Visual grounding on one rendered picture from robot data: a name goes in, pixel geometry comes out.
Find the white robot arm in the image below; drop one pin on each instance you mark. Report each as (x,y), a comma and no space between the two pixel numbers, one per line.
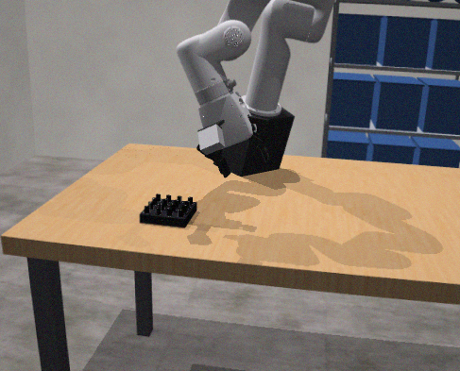
(200,55)

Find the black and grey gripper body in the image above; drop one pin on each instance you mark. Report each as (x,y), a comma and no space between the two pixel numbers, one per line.
(237,127)

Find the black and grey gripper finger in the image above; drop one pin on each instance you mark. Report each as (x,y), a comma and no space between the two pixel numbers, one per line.
(221,162)
(259,139)

